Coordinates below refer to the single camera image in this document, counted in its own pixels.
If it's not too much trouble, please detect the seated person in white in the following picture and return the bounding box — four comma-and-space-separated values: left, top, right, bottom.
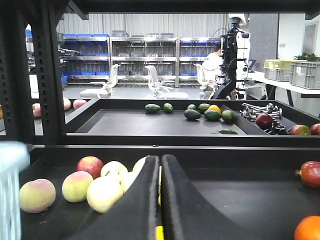
201, 42, 223, 92

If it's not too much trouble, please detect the black wooden produce stand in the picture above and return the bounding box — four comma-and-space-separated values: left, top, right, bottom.
0, 0, 320, 240

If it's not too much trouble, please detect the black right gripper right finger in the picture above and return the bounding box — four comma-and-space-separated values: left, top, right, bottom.
161, 154, 250, 240

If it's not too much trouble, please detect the peach left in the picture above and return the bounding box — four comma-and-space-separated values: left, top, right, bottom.
19, 178, 56, 213

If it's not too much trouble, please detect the peach right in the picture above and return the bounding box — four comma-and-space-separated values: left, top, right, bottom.
62, 171, 94, 203

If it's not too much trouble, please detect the white pear front left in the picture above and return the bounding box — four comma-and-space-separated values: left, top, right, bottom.
86, 176, 124, 213

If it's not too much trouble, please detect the red apple centre tray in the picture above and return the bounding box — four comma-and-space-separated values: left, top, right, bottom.
76, 156, 104, 179

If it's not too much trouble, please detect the white humanoid robot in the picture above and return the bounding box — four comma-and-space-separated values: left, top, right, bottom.
209, 13, 251, 100

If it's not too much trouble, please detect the peach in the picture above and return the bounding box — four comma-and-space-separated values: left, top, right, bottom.
19, 178, 56, 213
62, 171, 94, 203

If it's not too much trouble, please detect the light blue plastic basket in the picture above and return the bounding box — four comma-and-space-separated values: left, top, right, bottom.
0, 141, 30, 240

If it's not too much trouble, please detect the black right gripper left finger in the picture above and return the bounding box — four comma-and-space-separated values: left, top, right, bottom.
74, 155, 160, 240

